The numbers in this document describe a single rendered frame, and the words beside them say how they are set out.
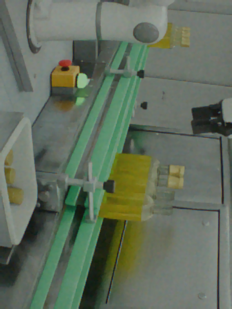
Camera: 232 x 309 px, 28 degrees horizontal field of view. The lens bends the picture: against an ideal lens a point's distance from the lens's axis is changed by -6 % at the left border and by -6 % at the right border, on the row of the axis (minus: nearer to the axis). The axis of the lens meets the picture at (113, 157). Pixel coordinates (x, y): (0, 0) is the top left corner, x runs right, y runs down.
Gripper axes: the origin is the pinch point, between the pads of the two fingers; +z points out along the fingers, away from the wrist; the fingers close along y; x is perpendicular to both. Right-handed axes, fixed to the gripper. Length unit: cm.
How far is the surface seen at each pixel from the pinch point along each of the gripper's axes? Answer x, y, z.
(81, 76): 0, 36, 35
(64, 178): -6.0, -6.4, 30.9
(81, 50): 1, 61, 41
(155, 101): -278, 594, 128
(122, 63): -9, 66, 30
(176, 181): -26.4, 16.5, 11.5
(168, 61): -212, 593, 89
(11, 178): 2.1, -16.5, 37.5
